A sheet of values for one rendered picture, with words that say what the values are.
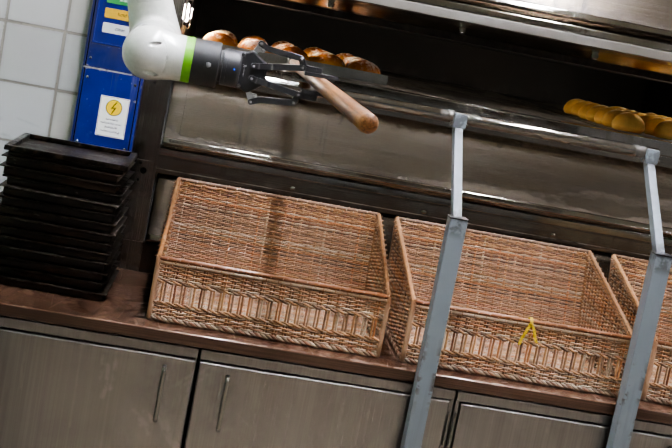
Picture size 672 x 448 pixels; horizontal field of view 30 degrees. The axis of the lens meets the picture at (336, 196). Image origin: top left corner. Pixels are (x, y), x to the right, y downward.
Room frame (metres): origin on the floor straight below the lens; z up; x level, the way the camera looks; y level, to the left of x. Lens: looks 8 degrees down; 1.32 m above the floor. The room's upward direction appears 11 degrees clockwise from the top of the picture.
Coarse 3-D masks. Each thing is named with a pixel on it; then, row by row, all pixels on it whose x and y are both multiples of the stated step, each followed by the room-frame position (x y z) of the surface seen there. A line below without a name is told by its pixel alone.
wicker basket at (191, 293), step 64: (192, 192) 3.26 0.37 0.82; (256, 192) 3.28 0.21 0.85; (192, 256) 3.22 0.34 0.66; (256, 256) 3.24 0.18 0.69; (320, 256) 3.27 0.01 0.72; (384, 256) 3.06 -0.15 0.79; (192, 320) 2.82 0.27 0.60; (256, 320) 2.83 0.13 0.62; (320, 320) 3.09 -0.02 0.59; (384, 320) 2.85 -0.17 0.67
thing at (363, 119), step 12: (300, 72) 2.98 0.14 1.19; (312, 84) 2.60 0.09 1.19; (324, 84) 2.39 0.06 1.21; (324, 96) 2.32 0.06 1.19; (336, 96) 2.12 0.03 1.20; (348, 96) 2.07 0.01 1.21; (336, 108) 2.10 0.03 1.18; (348, 108) 1.91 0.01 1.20; (360, 108) 1.83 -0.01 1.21; (360, 120) 1.75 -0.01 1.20; (372, 120) 1.75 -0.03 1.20; (372, 132) 1.76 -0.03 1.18
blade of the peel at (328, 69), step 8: (224, 48) 3.52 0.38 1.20; (232, 48) 3.52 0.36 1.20; (240, 48) 3.52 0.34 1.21; (264, 56) 3.53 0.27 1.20; (272, 56) 3.53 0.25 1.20; (280, 56) 3.53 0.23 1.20; (312, 64) 3.55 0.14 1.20; (320, 64) 3.55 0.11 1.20; (328, 64) 3.55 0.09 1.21; (328, 72) 3.55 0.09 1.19; (336, 72) 3.55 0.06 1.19; (344, 72) 3.56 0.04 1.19; (352, 72) 3.56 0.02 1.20; (360, 72) 3.56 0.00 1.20; (368, 72) 3.57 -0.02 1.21; (360, 80) 3.56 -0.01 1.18; (368, 80) 3.57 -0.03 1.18; (376, 80) 3.57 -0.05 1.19; (384, 80) 3.57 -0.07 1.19
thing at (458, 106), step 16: (304, 80) 3.32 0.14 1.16; (384, 96) 3.35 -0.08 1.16; (400, 96) 3.35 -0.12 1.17; (416, 96) 3.35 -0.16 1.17; (480, 112) 3.37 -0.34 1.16; (496, 112) 3.38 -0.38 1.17; (512, 112) 3.39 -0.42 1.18; (560, 128) 3.40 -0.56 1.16; (576, 128) 3.40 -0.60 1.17; (592, 128) 3.41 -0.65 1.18; (640, 144) 3.42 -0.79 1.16; (656, 144) 3.43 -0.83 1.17
